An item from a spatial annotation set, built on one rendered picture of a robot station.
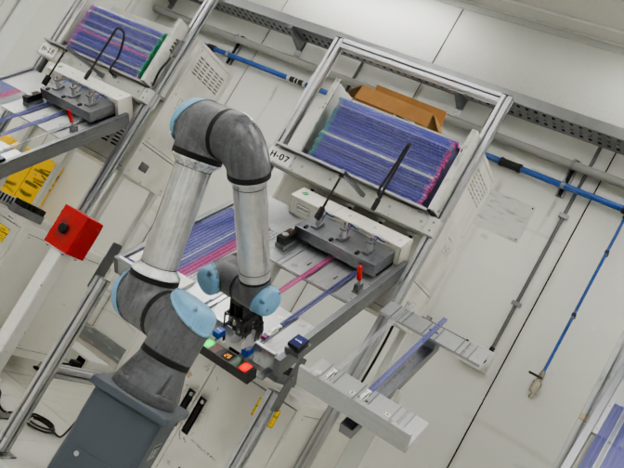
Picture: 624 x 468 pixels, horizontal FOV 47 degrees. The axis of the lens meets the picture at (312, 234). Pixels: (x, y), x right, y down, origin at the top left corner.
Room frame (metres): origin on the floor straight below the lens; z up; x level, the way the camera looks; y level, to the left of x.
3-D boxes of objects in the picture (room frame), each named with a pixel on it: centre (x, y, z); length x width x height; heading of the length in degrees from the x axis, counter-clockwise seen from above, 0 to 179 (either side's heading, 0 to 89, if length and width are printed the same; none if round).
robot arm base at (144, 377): (1.59, 0.14, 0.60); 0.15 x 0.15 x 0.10
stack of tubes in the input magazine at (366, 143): (2.63, -0.08, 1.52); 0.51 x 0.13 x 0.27; 62
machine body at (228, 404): (2.77, -0.09, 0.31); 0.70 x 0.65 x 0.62; 62
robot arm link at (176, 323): (1.60, 0.15, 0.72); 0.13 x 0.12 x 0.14; 53
